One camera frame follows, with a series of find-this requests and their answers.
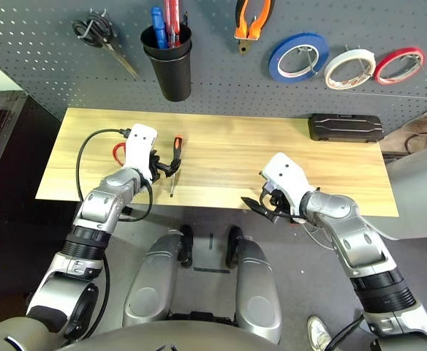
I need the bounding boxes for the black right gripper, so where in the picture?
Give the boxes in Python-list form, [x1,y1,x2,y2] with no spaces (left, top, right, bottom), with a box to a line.
[241,187,303,225]

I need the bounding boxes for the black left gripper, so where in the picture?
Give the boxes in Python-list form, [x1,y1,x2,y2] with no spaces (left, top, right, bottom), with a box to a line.
[148,149,183,184]

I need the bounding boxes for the orange black screwdriver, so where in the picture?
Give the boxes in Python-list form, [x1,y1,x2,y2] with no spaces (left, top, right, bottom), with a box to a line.
[167,135,185,200]

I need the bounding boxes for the red handled scissors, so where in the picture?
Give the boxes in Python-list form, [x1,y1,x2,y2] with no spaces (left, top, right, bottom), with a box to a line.
[112,142,127,162]

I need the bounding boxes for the white tape roll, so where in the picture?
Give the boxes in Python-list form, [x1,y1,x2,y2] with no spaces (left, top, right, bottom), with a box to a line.
[323,49,377,91]

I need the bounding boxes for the orange black pliers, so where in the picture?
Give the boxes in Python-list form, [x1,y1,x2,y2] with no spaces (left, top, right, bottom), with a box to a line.
[234,0,276,55]

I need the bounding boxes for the grey metal pegboard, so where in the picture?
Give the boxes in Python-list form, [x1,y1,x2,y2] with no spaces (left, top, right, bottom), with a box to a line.
[0,0,427,132]

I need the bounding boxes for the black robot right foot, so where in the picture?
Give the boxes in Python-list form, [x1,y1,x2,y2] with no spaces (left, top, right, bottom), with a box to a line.
[226,225,243,268]

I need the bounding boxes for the black robot foot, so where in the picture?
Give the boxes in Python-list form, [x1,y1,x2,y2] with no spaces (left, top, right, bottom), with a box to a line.
[178,224,195,268]
[226,225,243,268]

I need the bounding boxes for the black robot left foot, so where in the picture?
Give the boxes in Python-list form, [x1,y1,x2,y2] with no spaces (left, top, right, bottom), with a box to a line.
[178,224,195,268]

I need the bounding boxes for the long black floor tape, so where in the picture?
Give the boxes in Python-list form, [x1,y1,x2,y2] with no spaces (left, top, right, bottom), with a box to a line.
[193,266,232,274]

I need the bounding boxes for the silver robot right leg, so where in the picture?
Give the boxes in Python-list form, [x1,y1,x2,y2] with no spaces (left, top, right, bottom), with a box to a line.
[235,235,283,344]

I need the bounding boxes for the silver robot leg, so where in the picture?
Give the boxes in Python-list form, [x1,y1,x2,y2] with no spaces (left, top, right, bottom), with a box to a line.
[122,232,184,328]
[235,235,283,344]

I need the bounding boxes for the black plastic cup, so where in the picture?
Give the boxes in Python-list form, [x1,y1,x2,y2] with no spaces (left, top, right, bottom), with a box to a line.
[143,42,193,102]
[140,22,193,61]

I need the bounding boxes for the silver robot left leg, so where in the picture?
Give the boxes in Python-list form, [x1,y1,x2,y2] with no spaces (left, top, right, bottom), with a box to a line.
[122,232,184,328]

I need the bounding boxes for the black plastic tool case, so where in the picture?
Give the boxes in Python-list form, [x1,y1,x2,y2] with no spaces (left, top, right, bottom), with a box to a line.
[307,112,385,143]

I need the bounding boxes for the white worn sneaker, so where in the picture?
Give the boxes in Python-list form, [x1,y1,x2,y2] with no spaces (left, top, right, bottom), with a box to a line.
[306,314,341,351]

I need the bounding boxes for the blue tape roll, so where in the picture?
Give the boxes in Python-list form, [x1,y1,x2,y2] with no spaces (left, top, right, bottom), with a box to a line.
[268,32,330,84]

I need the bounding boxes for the metal scissors peg hook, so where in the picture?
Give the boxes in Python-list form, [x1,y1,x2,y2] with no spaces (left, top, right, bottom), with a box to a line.
[83,10,108,37]

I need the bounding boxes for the grey robot torso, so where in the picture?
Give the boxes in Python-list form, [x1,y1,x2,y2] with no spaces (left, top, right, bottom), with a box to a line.
[0,310,284,351]

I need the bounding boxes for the black side cabinet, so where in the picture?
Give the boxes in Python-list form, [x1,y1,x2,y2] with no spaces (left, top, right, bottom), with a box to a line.
[0,90,30,205]

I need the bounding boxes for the double prong metal hook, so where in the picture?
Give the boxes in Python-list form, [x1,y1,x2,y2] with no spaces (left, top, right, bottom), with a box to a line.
[344,44,370,76]

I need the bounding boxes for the red tape roll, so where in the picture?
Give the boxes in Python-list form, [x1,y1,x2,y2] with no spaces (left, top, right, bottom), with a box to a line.
[373,46,427,86]

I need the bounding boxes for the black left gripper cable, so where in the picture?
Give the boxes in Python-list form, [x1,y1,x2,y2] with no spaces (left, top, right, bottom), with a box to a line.
[118,182,154,223]

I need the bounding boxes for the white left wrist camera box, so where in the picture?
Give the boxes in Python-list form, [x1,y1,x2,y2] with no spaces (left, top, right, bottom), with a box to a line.
[121,123,159,184]

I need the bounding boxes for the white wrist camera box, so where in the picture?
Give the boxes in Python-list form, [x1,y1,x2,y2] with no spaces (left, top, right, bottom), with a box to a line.
[260,152,316,200]
[121,123,159,184]

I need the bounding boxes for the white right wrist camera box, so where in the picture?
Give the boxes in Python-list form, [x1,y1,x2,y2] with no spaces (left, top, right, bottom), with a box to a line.
[260,152,316,200]

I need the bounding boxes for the tangled thin wires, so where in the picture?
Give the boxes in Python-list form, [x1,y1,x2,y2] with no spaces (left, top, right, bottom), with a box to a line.
[301,219,342,252]

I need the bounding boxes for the black left camera cable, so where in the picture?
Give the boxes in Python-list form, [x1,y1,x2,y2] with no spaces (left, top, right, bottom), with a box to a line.
[75,127,132,201]

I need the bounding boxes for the black handled scissors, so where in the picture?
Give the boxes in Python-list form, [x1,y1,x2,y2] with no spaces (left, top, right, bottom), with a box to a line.
[71,11,140,80]

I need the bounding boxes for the blue handled screwdriver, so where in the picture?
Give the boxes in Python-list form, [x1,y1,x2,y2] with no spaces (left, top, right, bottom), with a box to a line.
[151,6,170,50]

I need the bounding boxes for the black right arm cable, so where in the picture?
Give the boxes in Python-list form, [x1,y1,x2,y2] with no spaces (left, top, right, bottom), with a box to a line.
[322,314,366,351]

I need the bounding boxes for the black coiled cable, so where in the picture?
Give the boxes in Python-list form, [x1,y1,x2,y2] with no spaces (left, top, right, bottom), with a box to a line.
[403,132,427,156]

